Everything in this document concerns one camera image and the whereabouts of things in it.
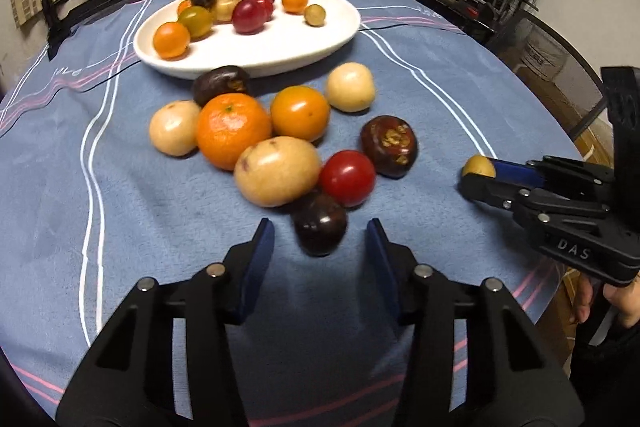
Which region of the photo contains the small yellow-green fruit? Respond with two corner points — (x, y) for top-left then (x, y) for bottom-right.
(461, 155), (497, 178)

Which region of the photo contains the dark brown mangosteen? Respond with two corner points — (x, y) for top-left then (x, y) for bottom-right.
(360, 115), (419, 179)

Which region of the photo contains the dark purple plum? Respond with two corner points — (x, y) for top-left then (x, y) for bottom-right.
(291, 191), (348, 258)

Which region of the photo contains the large beige potato-like fruit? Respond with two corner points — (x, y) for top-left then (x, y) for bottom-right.
(233, 136), (322, 208)

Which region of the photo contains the person right hand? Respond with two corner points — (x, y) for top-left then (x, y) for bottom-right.
(569, 273), (640, 329)

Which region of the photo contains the cardboard box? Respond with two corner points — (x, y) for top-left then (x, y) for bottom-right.
(518, 26), (568, 81)

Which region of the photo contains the pale beige round fruit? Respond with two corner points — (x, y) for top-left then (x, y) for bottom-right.
(326, 62), (376, 113)

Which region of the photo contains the small orange tomato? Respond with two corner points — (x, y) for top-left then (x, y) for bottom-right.
(270, 86), (331, 142)

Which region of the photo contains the orange mandarin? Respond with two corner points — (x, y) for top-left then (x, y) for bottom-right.
(196, 93), (272, 171)

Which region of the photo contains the small tan fruit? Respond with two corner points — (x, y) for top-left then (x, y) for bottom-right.
(304, 4), (326, 27)

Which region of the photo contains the white oval plate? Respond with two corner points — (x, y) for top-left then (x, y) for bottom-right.
(132, 0), (361, 80)

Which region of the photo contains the small orange fruit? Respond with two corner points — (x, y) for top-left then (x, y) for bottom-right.
(281, 0), (308, 15)

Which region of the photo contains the dark purple fruit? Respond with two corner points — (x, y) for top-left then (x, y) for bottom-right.
(192, 65), (250, 107)

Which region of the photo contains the small red tomato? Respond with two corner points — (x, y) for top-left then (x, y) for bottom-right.
(253, 0), (274, 22)

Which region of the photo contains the orange fruit on plate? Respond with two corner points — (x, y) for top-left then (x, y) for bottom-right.
(153, 22), (191, 60)

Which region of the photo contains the tan mangosteen-like fruit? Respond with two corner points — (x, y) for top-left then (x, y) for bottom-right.
(212, 0), (242, 24)

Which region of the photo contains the green-yellow tomato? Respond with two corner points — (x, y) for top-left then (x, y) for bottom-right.
(178, 5), (214, 40)

